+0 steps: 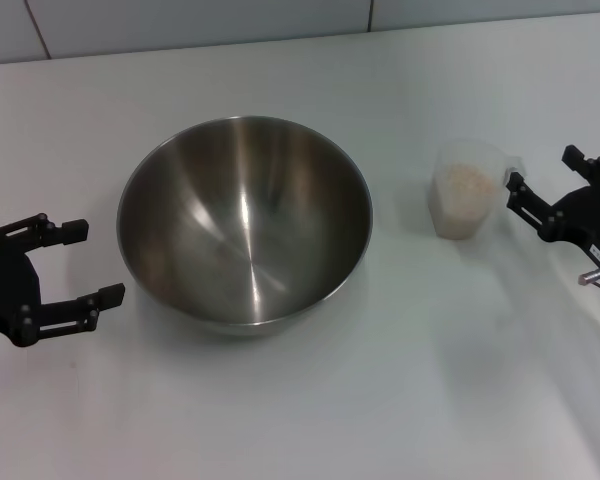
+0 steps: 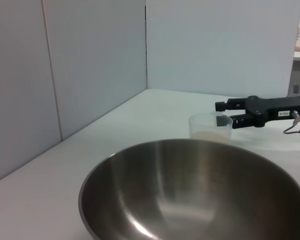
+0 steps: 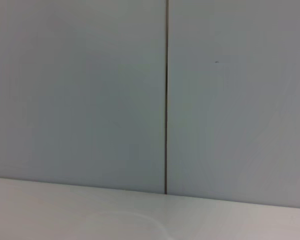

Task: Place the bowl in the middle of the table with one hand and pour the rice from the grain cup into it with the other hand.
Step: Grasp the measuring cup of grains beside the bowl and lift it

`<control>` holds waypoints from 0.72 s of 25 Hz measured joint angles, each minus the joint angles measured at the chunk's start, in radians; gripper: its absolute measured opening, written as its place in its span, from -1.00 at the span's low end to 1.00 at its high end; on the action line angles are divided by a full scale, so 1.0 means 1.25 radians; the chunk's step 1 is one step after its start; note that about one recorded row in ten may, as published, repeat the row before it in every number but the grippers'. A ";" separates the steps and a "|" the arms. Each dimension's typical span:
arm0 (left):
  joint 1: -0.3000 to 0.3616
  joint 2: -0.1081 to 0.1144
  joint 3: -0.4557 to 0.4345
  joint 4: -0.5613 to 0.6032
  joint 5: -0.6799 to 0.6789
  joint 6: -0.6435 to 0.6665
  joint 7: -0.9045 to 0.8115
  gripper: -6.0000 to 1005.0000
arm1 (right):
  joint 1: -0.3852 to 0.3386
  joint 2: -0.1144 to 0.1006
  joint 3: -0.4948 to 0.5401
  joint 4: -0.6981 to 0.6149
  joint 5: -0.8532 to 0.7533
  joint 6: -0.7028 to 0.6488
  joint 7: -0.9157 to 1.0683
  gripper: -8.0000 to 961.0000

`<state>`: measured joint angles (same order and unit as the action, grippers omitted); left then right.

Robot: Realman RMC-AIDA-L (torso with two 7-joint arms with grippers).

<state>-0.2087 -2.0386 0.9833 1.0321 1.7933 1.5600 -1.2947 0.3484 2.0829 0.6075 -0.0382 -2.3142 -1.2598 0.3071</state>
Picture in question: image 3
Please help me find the clear plastic measuring cup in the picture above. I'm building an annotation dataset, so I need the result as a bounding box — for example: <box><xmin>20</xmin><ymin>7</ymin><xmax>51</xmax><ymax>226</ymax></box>
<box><xmin>84</xmin><ymin>209</ymin><xmax>173</xmax><ymax>240</ymax></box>

